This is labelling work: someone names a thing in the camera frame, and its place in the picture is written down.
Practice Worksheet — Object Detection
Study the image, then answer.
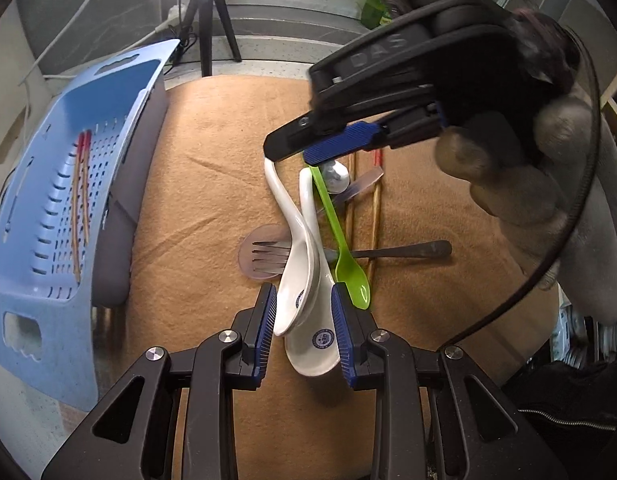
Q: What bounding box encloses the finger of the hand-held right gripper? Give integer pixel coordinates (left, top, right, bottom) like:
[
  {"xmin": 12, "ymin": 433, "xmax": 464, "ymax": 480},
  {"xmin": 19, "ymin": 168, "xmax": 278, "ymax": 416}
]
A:
[
  {"xmin": 263, "ymin": 112, "xmax": 385, "ymax": 166},
  {"xmin": 308, "ymin": 71, "xmax": 440, "ymax": 124}
]

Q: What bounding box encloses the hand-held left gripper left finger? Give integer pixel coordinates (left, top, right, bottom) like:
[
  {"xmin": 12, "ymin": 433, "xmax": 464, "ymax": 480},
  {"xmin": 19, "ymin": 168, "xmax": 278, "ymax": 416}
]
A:
[{"xmin": 41, "ymin": 282, "xmax": 279, "ymax": 480}]

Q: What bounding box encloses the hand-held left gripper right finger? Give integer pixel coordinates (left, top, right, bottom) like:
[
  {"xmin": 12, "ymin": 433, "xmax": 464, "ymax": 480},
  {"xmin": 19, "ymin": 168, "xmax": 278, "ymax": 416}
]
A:
[{"xmin": 331, "ymin": 282, "xmax": 554, "ymax": 480}]

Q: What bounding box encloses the white ceramic spoon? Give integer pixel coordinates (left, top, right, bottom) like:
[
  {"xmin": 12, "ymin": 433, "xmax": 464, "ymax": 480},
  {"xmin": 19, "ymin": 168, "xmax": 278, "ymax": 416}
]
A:
[
  {"xmin": 283, "ymin": 166, "xmax": 342, "ymax": 379},
  {"xmin": 264, "ymin": 156, "xmax": 335, "ymax": 337}
]

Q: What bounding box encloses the metal spoon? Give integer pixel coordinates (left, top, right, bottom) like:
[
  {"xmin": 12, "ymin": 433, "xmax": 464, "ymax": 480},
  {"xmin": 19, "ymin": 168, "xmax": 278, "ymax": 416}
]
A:
[{"xmin": 319, "ymin": 159, "xmax": 351, "ymax": 196}]

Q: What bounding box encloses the green plastic spoon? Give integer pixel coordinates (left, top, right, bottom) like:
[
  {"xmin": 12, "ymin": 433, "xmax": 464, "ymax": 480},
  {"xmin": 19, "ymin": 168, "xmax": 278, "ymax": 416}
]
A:
[{"xmin": 307, "ymin": 164, "xmax": 371, "ymax": 310}]

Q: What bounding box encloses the translucent plastic spoon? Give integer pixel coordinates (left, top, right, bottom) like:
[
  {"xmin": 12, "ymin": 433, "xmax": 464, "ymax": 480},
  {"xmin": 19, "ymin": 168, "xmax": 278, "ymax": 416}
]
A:
[{"xmin": 237, "ymin": 167, "xmax": 386, "ymax": 282}]

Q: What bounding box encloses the metal fork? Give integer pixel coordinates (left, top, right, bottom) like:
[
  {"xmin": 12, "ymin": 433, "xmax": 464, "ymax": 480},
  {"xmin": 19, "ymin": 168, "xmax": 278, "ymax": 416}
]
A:
[{"xmin": 250, "ymin": 240, "xmax": 453, "ymax": 267}]

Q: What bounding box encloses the blue plastic basket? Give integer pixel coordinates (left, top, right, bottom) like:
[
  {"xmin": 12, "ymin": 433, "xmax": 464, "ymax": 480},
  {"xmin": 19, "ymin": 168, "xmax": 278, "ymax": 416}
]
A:
[{"xmin": 0, "ymin": 39, "xmax": 182, "ymax": 409}]

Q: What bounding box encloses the person's right hand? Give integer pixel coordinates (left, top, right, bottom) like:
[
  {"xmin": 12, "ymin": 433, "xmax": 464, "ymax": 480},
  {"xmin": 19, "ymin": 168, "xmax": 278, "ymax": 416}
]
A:
[{"xmin": 435, "ymin": 7, "xmax": 617, "ymax": 326}]

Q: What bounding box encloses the green bottle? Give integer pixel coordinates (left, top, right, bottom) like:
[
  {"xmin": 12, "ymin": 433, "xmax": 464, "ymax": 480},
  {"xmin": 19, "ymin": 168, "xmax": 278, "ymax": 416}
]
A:
[{"xmin": 360, "ymin": 0, "xmax": 395, "ymax": 32}]

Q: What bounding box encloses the wooden shelf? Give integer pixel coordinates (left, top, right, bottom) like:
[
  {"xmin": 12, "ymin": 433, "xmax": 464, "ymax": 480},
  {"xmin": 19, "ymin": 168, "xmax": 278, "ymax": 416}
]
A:
[{"xmin": 599, "ymin": 52, "xmax": 617, "ymax": 138}]

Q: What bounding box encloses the black tripod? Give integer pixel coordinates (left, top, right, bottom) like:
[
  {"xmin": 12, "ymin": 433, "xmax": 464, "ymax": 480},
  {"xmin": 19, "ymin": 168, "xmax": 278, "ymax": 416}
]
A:
[{"xmin": 174, "ymin": 0, "xmax": 242, "ymax": 79}]

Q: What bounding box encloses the black jacket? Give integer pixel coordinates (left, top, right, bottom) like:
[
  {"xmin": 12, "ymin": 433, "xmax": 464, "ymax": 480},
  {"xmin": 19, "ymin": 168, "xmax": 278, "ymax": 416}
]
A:
[{"xmin": 503, "ymin": 357, "xmax": 617, "ymax": 480}]

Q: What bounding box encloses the white cutting board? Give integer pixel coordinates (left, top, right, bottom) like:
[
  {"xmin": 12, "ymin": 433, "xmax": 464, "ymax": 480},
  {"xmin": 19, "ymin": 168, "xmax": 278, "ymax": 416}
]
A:
[{"xmin": 0, "ymin": 7, "xmax": 64, "ymax": 226}]

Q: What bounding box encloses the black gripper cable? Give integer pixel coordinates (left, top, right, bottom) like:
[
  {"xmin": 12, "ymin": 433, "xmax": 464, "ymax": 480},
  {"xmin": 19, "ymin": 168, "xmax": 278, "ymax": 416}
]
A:
[{"xmin": 441, "ymin": 30, "xmax": 603, "ymax": 356}]

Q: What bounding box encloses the white cable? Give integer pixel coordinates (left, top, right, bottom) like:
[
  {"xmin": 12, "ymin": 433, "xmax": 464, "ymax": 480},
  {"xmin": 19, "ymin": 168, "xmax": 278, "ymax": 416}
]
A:
[{"xmin": 17, "ymin": 0, "xmax": 102, "ymax": 86}]

